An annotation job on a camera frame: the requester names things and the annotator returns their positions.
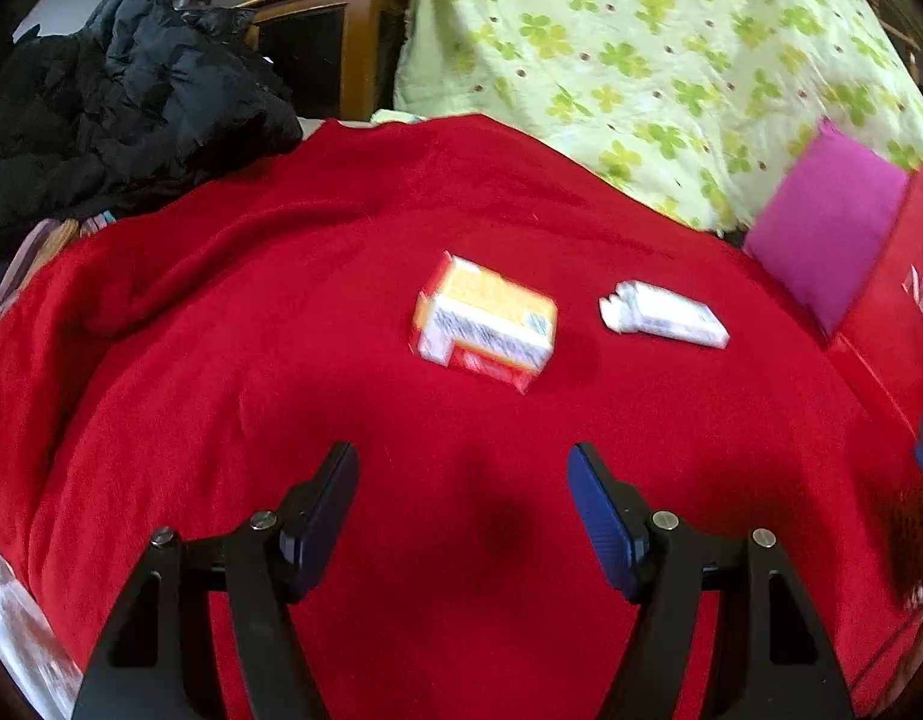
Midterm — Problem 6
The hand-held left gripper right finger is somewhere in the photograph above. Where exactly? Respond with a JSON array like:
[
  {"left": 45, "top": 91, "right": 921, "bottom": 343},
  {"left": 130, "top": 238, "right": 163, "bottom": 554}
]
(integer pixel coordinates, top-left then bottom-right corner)
[{"left": 567, "top": 441, "right": 856, "bottom": 720}]

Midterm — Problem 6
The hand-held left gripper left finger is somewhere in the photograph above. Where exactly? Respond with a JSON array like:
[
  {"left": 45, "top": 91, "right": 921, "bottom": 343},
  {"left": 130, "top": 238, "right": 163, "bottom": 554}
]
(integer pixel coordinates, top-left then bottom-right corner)
[{"left": 71, "top": 441, "right": 361, "bottom": 720}]

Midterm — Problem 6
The orange white carton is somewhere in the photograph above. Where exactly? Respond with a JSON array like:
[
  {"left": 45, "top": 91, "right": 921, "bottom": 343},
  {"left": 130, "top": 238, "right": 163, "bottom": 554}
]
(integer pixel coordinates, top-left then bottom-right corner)
[{"left": 412, "top": 255, "right": 560, "bottom": 395}]

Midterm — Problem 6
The red mesh net bag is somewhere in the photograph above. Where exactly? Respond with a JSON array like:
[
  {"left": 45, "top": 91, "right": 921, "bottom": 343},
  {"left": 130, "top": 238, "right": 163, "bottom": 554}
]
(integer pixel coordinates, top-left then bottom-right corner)
[{"left": 889, "top": 480, "right": 923, "bottom": 612}]

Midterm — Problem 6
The red fleece blanket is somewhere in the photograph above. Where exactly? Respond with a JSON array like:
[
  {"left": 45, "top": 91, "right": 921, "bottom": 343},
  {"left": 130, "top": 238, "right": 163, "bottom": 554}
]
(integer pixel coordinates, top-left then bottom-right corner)
[{"left": 0, "top": 114, "right": 923, "bottom": 720}]

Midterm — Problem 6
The large red cardboard box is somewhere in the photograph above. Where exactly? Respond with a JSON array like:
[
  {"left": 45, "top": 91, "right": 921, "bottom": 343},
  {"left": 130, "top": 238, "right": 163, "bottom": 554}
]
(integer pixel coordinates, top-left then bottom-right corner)
[{"left": 825, "top": 165, "right": 923, "bottom": 466}]

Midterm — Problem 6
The pink pillow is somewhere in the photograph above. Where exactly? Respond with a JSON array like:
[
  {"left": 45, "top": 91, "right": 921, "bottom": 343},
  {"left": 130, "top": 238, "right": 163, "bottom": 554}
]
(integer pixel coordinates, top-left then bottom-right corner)
[{"left": 742, "top": 120, "right": 916, "bottom": 338}]

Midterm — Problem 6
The black puffer jacket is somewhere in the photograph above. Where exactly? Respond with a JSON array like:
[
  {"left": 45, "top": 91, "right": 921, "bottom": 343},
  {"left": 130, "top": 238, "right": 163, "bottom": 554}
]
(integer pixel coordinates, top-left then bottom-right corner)
[{"left": 0, "top": 0, "right": 305, "bottom": 256}]

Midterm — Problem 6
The wooden cabinet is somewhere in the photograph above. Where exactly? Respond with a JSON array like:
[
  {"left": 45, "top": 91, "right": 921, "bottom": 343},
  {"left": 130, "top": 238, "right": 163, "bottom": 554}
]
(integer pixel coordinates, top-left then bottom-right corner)
[{"left": 232, "top": 0, "right": 413, "bottom": 125}]

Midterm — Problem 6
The green clover-print sheet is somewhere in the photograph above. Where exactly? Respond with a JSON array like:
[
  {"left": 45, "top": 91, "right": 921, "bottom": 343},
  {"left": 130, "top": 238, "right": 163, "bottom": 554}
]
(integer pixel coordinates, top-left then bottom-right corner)
[{"left": 394, "top": 0, "right": 923, "bottom": 237}]

